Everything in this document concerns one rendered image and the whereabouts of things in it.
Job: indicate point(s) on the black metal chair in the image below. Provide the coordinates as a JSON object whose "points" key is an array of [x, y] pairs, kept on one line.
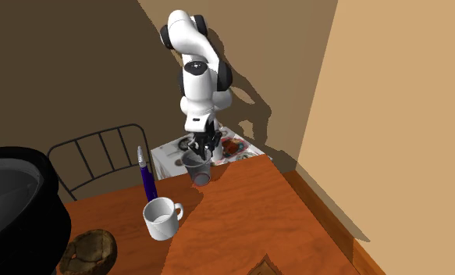
{"points": [[97, 173]]}

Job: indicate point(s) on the grey cup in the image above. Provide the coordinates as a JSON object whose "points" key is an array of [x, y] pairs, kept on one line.
{"points": [[197, 170]]}

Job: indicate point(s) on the brown patterned flat object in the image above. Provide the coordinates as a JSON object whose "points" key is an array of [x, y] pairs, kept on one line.
{"points": [[266, 267]]}

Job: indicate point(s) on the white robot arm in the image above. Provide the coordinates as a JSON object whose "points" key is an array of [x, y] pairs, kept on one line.
{"points": [[196, 87]]}

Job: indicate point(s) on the blue pen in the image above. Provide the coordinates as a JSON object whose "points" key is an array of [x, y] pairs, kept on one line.
{"points": [[148, 181]]}

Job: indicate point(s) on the large black pot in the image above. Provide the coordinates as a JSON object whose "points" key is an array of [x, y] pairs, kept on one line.
{"points": [[25, 228]]}

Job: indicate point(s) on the wooden table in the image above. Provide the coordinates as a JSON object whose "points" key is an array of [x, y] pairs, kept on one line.
{"points": [[250, 213]]}

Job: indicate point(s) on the white mug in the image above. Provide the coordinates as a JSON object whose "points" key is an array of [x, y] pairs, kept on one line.
{"points": [[161, 224]]}

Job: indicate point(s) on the patterned robot stand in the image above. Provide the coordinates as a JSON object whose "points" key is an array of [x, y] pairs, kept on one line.
{"points": [[166, 160]]}

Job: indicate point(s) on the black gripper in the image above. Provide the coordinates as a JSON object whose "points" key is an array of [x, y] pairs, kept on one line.
{"points": [[201, 138]]}

